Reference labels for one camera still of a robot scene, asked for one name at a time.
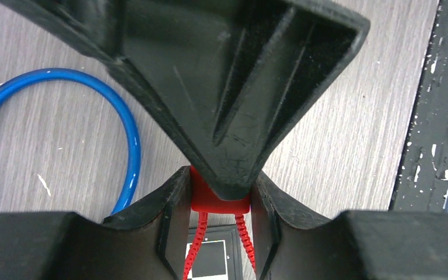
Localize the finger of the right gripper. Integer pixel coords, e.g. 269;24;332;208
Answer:
3;0;370;201

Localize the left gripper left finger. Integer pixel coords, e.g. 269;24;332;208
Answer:
0;166;191;279

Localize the black white chessboard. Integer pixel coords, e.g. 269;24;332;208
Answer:
188;225;243;280

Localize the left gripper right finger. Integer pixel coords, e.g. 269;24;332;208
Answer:
251;173;448;279

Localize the blue ring hoop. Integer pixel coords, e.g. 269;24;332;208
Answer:
0;68;143;215

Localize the red cable seal tag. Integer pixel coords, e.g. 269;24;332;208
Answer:
183;166;256;279

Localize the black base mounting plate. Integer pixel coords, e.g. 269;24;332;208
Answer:
389;1;448;213

